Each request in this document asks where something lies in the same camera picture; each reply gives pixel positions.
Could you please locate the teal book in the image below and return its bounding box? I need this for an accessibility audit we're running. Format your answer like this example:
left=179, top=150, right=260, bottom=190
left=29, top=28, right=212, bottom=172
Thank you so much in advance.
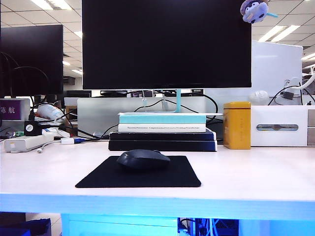
left=119, top=114, right=207, bottom=124

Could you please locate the black wireless mouse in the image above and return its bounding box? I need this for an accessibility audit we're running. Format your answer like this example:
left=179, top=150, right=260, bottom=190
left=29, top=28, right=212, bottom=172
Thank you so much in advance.
left=116, top=149, right=171, bottom=170

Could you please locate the black monitor cable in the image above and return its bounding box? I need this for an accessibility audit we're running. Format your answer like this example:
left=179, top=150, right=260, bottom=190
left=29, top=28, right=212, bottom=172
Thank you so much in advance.
left=182, top=92, right=219, bottom=123

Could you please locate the white printed bottle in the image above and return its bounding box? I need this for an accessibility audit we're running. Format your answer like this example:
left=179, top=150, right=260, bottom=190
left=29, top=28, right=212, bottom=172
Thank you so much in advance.
left=36, top=103, right=66, bottom=121

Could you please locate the purple plush toy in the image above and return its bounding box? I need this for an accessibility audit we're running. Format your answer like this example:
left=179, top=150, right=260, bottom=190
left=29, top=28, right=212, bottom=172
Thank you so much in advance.
left=240, top=0, right=279, bottom=24

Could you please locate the black power cable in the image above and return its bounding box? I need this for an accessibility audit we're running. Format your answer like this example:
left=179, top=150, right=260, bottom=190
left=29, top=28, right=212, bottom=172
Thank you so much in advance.
left=41, top=124, right=119, bottom=142

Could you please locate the black mouse pad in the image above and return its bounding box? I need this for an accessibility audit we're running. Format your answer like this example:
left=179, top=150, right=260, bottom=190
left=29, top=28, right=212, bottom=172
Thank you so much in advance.
left=74, top=155, right=202, bottom=188

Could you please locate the white cable with plug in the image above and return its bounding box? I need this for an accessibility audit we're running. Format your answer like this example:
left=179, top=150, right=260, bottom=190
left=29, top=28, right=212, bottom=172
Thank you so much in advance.
left=36, top=141, right=56, bottom=153

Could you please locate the teal monitor stand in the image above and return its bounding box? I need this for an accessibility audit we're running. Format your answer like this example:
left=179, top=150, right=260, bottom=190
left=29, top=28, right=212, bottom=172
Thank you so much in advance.
left=118, top=88, right=224, bottom=117

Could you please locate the large black computer monitor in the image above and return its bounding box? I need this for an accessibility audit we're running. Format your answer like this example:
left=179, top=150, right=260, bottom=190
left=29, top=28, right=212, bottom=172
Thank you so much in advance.
left=82, top=0, right=252, bottom=90

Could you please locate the white partition board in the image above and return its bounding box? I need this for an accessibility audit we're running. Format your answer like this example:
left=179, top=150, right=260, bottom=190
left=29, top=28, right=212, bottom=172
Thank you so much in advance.
left=204, top=40, right=304, bottom=106

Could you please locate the yellow tin box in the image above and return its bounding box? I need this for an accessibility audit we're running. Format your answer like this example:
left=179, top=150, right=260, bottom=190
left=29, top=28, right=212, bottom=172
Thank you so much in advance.
left=223, top=102, right=252, bottom=150

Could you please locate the white book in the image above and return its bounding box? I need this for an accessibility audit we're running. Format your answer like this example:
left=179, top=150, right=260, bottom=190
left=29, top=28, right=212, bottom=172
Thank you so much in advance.
left=118, top=123, right=207, bottom=133

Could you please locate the white power strip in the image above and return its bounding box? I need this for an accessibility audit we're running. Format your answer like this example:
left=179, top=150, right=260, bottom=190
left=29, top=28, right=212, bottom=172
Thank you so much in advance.
left=4, top=132, right=55, bottom=153

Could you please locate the small black computer monitor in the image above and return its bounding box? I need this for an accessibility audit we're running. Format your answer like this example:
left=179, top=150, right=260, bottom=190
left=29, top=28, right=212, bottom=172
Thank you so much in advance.
left=0, top=24, right=64, bottom=98

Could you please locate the grey drawer unit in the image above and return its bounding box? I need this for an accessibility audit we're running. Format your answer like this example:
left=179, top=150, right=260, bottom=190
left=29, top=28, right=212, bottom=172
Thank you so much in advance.
left=307, top=105, right=315, bottom=146

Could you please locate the black flat box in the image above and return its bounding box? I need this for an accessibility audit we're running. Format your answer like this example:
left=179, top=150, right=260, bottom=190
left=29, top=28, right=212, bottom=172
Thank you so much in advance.
left=109, top=128, right=217, bottom=142
left=108, top=140, right=218, bottom=152

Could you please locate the white clip lamp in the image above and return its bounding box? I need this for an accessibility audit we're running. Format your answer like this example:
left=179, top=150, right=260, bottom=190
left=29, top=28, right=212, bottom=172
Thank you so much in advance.
left=283, top=73, right=315, bottom=96

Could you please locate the white tissue box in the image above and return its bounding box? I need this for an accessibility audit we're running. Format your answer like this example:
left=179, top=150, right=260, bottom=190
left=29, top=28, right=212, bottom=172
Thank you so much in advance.
left=250, top=105, right=308, bottom=147

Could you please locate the purple name sign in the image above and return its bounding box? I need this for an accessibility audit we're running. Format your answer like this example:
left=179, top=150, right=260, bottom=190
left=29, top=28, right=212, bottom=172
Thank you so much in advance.
left=0, top=98, right=31, bottom=121

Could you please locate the white flat box blue print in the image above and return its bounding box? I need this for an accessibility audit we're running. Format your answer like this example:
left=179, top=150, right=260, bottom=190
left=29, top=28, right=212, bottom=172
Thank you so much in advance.
left=42, top=127, right=72, bottom=138

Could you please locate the white round ornament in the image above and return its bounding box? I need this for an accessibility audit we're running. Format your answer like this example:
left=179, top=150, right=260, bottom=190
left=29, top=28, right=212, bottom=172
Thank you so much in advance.
left=250, top=90, right=269, bottom=103

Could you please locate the black power adapter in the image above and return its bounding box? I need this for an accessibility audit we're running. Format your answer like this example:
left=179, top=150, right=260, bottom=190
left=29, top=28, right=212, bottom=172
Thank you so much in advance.
left=24, top=120, right=43, bottom=137

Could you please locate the white video adapter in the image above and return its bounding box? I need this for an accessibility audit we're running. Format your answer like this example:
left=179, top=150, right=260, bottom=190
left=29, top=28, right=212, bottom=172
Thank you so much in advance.
left=60, top=137, right=86, bottom=145

